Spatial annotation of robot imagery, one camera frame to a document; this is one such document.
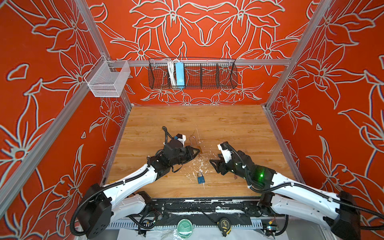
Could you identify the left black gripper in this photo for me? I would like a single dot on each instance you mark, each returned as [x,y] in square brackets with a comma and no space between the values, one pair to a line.
[188,151]

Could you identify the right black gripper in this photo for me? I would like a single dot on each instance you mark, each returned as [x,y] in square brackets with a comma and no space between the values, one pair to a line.
[218,167]

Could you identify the brass padlock long shackle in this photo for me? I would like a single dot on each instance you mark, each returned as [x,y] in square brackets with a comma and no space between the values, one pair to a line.
[195,143]

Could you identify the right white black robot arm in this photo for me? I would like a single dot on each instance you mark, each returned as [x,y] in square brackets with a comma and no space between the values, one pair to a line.
[283,196]

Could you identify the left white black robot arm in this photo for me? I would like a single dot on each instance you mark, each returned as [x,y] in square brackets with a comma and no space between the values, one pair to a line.
[104,204]

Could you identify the blue padlock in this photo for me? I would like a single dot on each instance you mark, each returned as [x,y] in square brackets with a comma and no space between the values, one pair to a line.
[200,178]

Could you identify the black yellow tape measure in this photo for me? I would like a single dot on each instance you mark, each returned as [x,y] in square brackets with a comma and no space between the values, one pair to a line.
[224,226]

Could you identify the green tape roll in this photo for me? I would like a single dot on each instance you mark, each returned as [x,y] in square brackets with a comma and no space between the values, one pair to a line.
[185,228]

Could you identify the light blue box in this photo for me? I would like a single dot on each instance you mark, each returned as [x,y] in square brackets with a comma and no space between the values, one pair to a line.
[180,75]

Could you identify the white mesh basket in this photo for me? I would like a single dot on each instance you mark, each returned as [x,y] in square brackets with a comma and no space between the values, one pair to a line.
[107,79]

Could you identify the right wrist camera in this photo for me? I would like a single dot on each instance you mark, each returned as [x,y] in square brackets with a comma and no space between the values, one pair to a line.
[226,152]

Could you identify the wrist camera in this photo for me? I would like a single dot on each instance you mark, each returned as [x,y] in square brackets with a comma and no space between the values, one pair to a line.
[181,138]
[226,152]

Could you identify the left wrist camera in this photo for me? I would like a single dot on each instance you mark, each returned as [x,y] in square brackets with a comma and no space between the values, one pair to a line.
[181,138]

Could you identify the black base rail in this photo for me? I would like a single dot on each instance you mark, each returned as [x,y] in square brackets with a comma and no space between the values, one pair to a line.
[247,206]

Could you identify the black wire basket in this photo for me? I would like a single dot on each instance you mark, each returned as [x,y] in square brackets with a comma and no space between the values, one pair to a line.
[200,73]

